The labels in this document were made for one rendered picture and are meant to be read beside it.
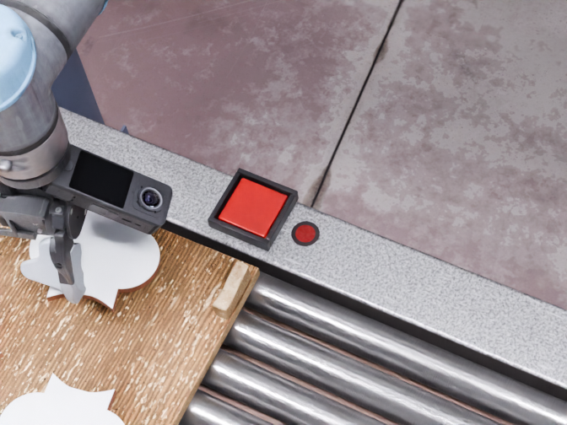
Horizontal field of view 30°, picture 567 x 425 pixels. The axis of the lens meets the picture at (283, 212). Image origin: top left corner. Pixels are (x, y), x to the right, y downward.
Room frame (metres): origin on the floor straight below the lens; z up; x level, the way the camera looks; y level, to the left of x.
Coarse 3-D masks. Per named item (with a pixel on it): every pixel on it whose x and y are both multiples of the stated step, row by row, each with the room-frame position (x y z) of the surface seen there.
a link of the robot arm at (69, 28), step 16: (0, 0) 0.59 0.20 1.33; (16, 0) 0.58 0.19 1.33; (32, 0) 0.58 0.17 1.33; (48, 0) 0.58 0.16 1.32; (64, 0) 0.59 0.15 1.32; (80, 0) 0.59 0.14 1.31; (96, 0) 0.60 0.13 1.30; (32, 16) 0.57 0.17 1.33; (48, 16) 0.57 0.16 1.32; (64, 16) 0.58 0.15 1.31; (80, 16) 0.59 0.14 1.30; (96, 16) 0.60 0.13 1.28; (64, 32) 0.57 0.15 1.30; (80, 32) 0.58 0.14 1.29; (64, 48) 0.56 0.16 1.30
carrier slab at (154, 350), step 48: (0, 240) 0.60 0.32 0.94; (0, 288) 0.54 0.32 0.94; (48, 288) 0.54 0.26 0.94; (144, 288) 0.52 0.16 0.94; (192, 288) 0.51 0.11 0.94; (0, 336) 0.49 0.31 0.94; (48, 336) 0.48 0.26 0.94; (96, 336) 0.47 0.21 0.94; (144, 336) 0.46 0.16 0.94; (192, 336) 0.46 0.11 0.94; (0, 384) 0.43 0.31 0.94; (96, 384) 0.42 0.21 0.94; (144, 384) 0.41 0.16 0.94; (192, 384) 0.40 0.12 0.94
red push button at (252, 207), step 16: (240, 192) 0.63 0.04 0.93; (256, 192) 0.62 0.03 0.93; (272, 192) 0.62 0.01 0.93; (224, 208) 0.61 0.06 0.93; (240, 208) 0.61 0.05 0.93; (256, 208) 0.60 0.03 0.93; (272, 208) 0.60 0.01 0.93; (240, 224) 0.59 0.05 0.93; (256, 224) 0.58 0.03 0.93; (272, 224) 0.58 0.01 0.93
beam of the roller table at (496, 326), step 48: (96, 144) 0.73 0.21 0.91; (144, 144) 0.72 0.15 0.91; (192, 192) 0.65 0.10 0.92; (192, 240) 0.60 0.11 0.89; (240, 240) 0.57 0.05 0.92; (288, 240) 0.57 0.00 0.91; (336, 240) 0.56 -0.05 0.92; (384, 240) 0.55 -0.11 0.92; (336, 288) 0.50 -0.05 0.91; (384, 288) 0.49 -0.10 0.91; (432, 288) 0.48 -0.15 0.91; (480, 288) 0.48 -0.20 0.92; (432, 336) 0.43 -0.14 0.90; (480, 336) 0.42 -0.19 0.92; (528, 336) 0.41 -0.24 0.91; (528, 384) 0.37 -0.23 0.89
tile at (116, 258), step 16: (96, 224) 0.57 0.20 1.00; (112, 224) 0.57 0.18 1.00; (32, 240) 0.56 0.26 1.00; (80, 240) 0.55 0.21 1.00; (96, 240) 0.55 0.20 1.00; (112, 240) 0.55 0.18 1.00; (128, 240) 0.55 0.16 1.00; (144, 240) 0.55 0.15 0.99; (32, 256) 0.54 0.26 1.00; (96, 256) 0.53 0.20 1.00; (112, 256) 0.53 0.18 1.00; (128, 256) 0.53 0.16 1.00; (144, 256) 0.53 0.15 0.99; (96, 272) 0.51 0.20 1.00; (112, 272) 0.51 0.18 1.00; (128, 272) 0.51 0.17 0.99; (144, 272) 0.51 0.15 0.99; (96, 288) 0.50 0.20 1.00; (112, 288) 0.49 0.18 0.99; (128, 288) 0.49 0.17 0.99; (112, 304) 0.48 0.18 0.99
